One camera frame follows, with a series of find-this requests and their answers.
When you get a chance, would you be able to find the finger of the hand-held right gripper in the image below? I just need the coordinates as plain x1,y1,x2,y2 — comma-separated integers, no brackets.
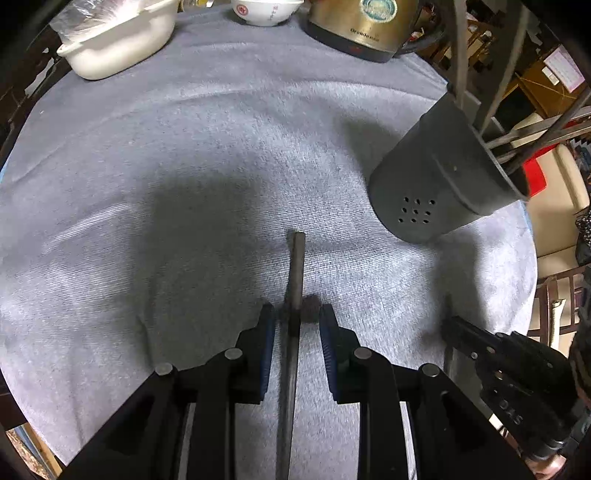
441,316,498,366

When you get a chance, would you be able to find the bundle of dark chopsticks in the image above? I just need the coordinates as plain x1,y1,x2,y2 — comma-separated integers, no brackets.
450,0,591,162

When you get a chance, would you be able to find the gold electric kettle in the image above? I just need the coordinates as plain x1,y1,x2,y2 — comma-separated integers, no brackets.
302,0,444,64

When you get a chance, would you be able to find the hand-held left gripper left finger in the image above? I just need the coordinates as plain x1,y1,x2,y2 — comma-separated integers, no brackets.
60,302,278,480

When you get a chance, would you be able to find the person's right hand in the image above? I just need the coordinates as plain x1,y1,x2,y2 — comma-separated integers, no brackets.
526,455,571,480

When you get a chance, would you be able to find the wall calendar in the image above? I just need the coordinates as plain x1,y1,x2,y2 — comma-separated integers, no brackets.
542,46,585,90

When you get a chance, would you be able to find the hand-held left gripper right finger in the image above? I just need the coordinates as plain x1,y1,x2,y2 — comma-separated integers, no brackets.
318,304,527,480

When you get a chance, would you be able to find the grey perforated chopstick holder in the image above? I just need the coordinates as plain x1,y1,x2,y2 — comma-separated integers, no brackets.
368,95,532,245

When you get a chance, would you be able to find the white bowl red rim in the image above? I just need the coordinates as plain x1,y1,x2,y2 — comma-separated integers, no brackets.
231,0,305,27

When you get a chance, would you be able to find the cream chair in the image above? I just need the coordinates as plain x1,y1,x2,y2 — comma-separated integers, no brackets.
526,143,591,278

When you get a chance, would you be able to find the single dark chopstick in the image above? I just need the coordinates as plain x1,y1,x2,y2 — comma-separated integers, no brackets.
276,231,306,480

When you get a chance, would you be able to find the red bag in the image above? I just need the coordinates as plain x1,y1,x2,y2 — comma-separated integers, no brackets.
525,157,556,197

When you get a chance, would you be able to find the white ceramic pot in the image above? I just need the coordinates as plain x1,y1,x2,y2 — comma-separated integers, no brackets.
56,0,178,80

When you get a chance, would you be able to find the clear plastic bag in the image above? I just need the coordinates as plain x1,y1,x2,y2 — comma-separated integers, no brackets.
48,0,153,44

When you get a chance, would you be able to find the dark wooden chair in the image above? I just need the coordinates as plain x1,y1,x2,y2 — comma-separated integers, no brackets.
531,268,591,342

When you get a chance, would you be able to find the grey fleece table cloth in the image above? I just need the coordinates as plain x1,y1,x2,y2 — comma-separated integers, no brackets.
0,7,539,480

